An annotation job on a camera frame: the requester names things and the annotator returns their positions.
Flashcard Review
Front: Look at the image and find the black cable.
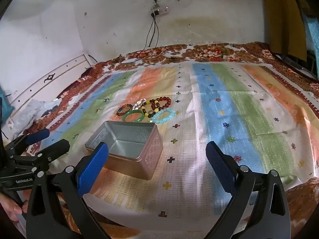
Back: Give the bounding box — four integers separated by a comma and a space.
136, 15, 155, 58
154, 15, 160, 48

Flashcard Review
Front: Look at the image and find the person's left hand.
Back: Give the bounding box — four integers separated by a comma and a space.
4, 195, 28, 221

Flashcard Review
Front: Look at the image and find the green jade bangle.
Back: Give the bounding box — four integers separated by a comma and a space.
124, 110, 145, 123

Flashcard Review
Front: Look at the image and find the striped pastel blanket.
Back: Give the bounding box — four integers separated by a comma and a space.
32, 61, 319, 219

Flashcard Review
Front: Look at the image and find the white wooden headboard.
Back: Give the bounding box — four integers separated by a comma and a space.
0, 54, 93, 130

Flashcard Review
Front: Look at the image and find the white shell bracelet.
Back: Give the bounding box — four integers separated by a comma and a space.
132, 99, 148, 109

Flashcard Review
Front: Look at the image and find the grey plastic bag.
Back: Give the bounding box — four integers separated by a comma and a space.
10, 99, 63, 135

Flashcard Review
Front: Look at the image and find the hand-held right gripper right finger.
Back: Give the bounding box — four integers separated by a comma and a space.
205, 141, 292, 239

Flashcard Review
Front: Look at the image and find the dark multicolour bead bracelet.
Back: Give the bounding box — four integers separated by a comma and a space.
117, 104, 134, 116

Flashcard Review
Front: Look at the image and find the blue patterned cloth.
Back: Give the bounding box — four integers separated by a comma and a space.
303, 15, 319, 53

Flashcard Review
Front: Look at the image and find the yellow and dark bead bracelet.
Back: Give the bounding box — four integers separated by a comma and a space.
142, 99, 161, 118

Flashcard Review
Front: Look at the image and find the yellow curtain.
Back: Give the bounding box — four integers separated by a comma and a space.
260, 0, 308, 61

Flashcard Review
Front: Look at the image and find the red bead bracelet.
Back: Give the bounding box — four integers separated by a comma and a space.
156, 96, 172, 110

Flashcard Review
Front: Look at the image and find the white power strip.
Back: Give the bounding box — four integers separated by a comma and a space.
149, 7, 171, 16

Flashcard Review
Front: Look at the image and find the teal cloth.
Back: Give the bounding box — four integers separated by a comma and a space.
0, 85, 15, 123

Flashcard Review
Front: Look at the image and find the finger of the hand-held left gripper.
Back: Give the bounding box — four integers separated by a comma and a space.
4, 129, 49, 153
10, 139, 71, 172

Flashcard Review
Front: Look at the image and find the brown floral bedsheet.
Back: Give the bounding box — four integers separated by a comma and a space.
5, 42, 319, 239

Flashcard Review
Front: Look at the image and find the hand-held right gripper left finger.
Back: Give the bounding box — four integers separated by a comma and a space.
26, 141, 110, 239

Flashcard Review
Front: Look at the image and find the embossed metal tin box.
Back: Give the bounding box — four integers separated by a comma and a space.
85, 120, 163, 180

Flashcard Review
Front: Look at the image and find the light blue bead bracelet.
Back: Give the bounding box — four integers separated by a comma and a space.
152, 108, 176, 124

